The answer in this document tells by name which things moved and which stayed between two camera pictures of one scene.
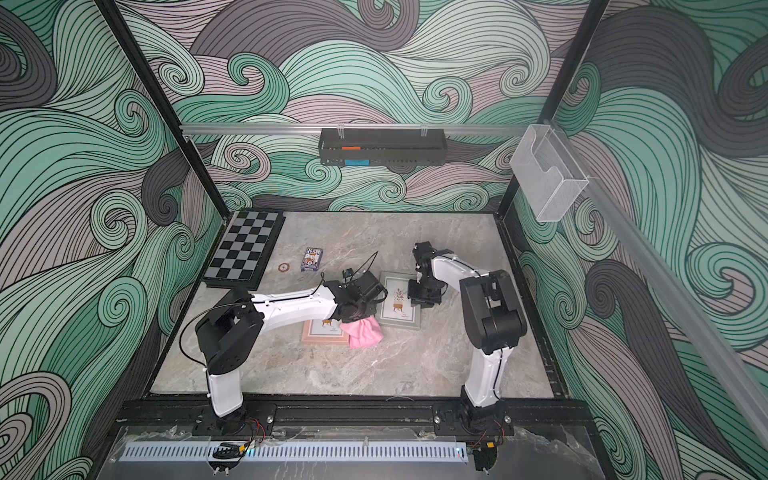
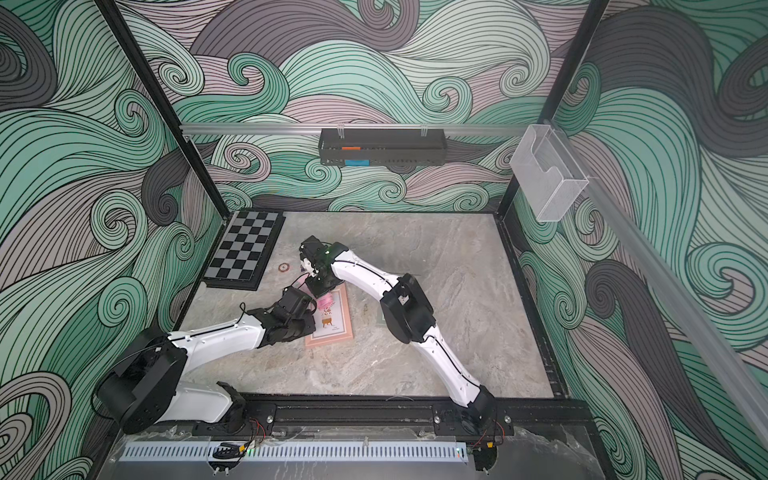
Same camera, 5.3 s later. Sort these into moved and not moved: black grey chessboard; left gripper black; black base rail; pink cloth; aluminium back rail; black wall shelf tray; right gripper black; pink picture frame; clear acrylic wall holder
Moved: pink cloth; right gripper black; left gripper black
Not moved: pink picture frame; black wall shelf tray; clear acrylic wall holder; black base rail; black grey chessboard; aluminium back rail
